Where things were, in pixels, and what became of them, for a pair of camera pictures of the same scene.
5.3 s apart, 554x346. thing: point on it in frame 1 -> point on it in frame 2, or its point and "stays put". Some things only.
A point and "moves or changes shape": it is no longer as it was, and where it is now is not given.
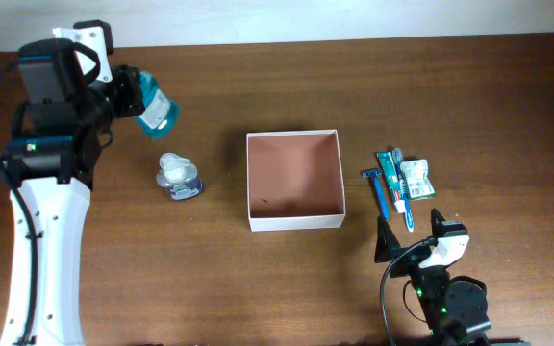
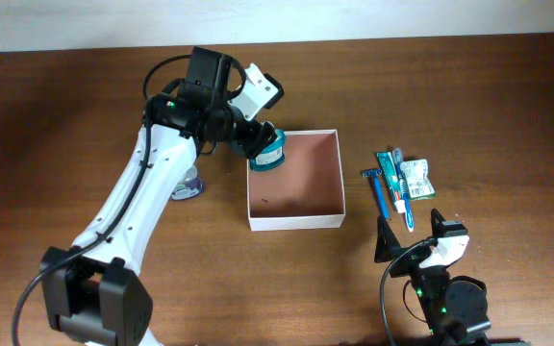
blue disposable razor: [375, 174] stays put
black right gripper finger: [388, 243] stays put
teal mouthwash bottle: [161, 114] moves or changes shape
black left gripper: [126, 78] -> [256, 137]
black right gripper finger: [437, 219] stays put
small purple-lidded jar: [179, 176] stays put
